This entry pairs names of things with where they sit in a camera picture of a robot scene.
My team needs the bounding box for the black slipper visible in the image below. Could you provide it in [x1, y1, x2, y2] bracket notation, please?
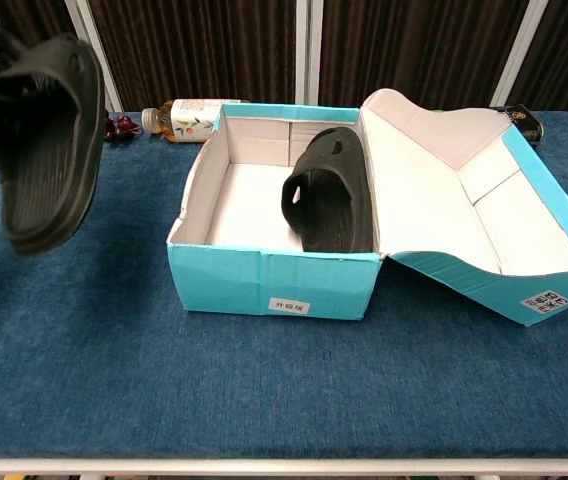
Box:
[281, 125, 375, 254]
[0, 33, 108, 257]

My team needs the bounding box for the light blue shoe box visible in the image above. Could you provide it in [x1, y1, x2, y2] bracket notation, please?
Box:
[166, 88, 568, 327]

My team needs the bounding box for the dark red grape bunch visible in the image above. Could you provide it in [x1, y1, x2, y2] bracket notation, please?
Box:
[102, 110, 141, 144]

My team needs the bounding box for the tea bottle with white label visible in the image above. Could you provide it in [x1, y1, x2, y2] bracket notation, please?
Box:
[141, 97, 251, 145]

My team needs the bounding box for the black tin can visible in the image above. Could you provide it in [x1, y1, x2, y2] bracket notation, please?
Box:
[488, 103, 546, 150]

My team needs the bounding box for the white partition frame post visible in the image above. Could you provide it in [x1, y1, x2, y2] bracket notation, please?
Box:
[62, 0, 124, 112]
[294, 0, 324, 106]
[492, 0, 550, 107]

